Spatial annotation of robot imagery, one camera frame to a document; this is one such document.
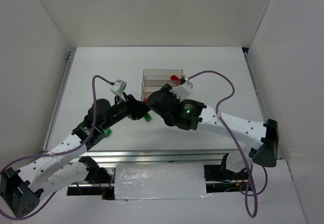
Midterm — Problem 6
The red lego brick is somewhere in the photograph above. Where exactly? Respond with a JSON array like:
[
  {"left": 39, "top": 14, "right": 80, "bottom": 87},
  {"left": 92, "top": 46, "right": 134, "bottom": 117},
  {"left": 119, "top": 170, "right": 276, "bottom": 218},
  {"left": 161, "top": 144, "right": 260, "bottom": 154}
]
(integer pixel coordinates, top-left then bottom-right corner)
[{"left": 170, "top": 75, "right": 180, "bottom": 82}]

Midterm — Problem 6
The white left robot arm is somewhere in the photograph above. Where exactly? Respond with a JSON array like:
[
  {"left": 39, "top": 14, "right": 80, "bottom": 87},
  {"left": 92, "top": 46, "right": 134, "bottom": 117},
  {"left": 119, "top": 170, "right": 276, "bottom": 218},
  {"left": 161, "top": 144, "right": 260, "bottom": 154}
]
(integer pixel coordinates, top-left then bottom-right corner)
[{"left": 1, "top": 95, "right": 150, "bottom": 220}]

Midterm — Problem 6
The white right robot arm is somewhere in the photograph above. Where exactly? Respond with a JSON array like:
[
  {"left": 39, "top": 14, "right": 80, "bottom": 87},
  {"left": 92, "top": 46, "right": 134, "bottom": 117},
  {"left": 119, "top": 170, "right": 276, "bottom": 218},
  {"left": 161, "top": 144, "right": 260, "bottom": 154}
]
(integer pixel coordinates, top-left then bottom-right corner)
[{"left": 146, "top": 82, "right": 279, "bottom": 172}]

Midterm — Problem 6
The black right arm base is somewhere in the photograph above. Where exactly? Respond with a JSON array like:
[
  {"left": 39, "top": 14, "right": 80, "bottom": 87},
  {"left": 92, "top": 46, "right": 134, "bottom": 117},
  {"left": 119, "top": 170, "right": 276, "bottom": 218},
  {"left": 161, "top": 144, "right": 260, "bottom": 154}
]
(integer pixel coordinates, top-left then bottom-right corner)
[{"left": 204, "top": 156, "right": 248, "bottom": 183}]

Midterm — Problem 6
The small green square lego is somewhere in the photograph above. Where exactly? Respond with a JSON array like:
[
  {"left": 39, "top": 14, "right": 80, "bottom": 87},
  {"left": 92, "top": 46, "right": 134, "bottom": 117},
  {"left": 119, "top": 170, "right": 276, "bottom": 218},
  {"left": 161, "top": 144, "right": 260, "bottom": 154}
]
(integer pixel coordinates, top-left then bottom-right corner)
[{"left": 144, "top": 113, "right": 152, "bottom": 122}]

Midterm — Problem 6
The lime and green rounded lego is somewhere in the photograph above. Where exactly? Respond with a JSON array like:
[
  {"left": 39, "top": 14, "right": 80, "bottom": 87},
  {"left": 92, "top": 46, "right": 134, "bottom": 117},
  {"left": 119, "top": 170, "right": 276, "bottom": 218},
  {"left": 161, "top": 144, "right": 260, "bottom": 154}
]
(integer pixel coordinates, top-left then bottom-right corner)
[{"left": 103, "top": 128, "right": 111, "bottom": 137}]

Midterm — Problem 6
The white foam board cover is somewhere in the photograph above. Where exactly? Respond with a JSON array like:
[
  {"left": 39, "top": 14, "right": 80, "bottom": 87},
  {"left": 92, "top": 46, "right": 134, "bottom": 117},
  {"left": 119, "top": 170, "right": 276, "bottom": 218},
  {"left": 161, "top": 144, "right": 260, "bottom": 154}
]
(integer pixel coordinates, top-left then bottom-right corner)
[{"left": 114, "top": 163, "right": 207, "bottom": 200}]

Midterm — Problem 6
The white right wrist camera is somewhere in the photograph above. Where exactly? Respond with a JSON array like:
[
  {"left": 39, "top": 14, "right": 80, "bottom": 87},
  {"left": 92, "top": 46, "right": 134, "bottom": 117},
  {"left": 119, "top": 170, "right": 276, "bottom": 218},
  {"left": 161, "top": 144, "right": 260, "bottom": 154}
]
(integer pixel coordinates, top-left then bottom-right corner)
[{"left": 170, "top": 79, "right": 193, "bottom": 100}]

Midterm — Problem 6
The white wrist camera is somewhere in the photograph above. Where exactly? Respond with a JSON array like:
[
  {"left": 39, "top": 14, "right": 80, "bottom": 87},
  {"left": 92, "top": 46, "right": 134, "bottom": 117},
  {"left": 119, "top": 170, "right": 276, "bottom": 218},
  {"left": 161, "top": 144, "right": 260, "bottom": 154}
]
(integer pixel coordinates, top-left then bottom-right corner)
[
  {"left": 110, "top": 80, "right": 127, "bottom": 95},
  {"left": 170, "top": 79, "right": 193, "bottom": 100}
]

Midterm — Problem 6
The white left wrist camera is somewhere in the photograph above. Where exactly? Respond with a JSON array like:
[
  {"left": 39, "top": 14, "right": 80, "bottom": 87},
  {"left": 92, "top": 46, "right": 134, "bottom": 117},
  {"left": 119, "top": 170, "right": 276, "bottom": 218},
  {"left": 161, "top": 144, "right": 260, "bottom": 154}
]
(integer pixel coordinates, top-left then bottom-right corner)
[{"left": 110, "top": 80, "right": 127, "bottom": 95}]

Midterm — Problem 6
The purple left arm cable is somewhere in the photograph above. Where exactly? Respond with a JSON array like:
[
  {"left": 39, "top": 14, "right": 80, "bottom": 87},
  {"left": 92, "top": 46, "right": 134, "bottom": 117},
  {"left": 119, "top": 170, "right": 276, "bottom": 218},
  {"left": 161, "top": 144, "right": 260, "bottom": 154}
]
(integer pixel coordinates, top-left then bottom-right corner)
[{"left": 0, "top": 75, "right": 114, "bottom": 221}]

